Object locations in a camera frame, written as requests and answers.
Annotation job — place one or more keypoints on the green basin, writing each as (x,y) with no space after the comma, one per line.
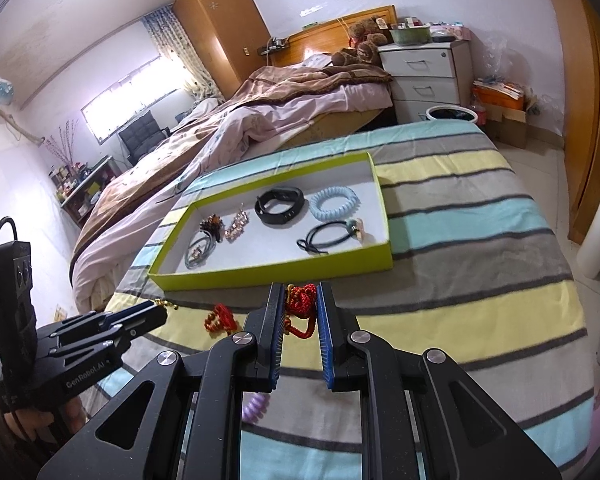
(409,35)

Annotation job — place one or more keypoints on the dried branches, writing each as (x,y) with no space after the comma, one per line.
(62,145)

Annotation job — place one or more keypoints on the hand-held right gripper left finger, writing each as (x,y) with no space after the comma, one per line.
(275,340)

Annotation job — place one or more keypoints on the power strip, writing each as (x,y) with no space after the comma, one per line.
(272,45)

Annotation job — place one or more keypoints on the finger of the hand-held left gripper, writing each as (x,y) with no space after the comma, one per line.
(115,314)
(130,325)

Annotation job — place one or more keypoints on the floral curtain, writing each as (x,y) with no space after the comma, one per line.
(180,45)

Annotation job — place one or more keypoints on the lime green cardboard box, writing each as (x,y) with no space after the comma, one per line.
(280,255)

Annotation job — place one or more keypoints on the white drawer nightstand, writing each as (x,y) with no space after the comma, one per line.
(420,75)

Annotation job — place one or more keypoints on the nightstand clutter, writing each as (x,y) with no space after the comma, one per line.
(445,30)

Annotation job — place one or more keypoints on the black office chair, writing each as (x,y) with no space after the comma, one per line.
(142,132)

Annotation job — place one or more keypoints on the black wristband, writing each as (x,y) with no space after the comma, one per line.
(275,207)

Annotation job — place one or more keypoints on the person's left forearm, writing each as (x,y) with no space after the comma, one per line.
(10,460)

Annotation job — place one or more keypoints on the pink and brown duvet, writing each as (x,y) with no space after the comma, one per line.
(205,160)

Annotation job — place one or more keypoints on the striped tablecloth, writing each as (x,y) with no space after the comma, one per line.
(455,200)

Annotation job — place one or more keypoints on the person's left hand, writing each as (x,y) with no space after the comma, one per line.
(72,420)

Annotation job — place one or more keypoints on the brown cardboard box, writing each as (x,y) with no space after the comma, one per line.
(507,127)

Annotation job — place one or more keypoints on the brown teddy bear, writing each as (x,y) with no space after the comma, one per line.
(365,47)

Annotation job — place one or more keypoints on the wooden closet door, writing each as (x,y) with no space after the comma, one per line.
(585,110)

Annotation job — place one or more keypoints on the wooden headboard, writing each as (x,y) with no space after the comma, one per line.
(320,35)

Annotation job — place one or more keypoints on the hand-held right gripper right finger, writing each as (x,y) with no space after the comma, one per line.
(327,340)

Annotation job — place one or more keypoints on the cluttered low shelf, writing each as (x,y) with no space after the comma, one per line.
(85,190)

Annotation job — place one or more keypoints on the pile of books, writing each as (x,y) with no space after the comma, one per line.
(500,90)

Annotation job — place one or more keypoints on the wooden wardrobe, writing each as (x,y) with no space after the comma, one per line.
(220,25)

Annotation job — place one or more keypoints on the white trash bin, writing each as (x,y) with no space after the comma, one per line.
(450,115)

